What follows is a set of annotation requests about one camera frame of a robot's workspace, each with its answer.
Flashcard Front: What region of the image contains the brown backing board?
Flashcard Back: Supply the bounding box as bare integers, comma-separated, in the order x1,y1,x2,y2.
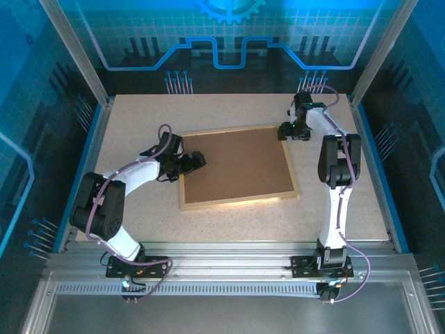
183,126,296,205

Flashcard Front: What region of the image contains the light wooden picture frame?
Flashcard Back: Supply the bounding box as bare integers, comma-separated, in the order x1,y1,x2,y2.
178,123,301,212

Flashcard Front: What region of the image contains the steel bottom plate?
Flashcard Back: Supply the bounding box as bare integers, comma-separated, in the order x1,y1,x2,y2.
22,278,441,334

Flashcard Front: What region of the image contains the black round connector puck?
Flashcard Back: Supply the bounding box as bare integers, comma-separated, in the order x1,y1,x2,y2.
316,280,345,304

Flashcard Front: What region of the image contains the aluminium table side rail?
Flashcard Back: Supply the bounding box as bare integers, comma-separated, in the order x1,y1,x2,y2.
349,97,411,253
57,99,114,253

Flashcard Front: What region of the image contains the long aluminium mounting rail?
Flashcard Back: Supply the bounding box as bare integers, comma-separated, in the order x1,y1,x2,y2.
44,242,420,279

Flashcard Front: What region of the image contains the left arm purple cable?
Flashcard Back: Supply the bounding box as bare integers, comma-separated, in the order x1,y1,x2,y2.
85,123,175,304

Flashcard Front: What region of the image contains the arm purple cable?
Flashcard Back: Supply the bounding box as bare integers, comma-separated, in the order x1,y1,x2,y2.
312,84,371,303
85,123,175,304

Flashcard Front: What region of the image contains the aluminium corner post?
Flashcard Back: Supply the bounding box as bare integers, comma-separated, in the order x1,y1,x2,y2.
38,0,111,107
349,0,420,108

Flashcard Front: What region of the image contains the grey slotted cable duct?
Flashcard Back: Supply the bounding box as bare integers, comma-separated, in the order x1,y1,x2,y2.
54,282,323,297

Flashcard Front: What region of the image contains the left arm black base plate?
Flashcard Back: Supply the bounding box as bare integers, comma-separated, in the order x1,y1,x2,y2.
105,255,172,279

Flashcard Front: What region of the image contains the black connector bracket green light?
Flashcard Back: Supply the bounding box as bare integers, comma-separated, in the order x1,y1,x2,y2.
120,273,147,304

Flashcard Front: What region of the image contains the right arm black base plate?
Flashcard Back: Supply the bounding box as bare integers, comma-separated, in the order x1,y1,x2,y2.
290,255,355,279

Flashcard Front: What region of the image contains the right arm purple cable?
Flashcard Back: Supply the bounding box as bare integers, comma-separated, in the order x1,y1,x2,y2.
312,84,371,303

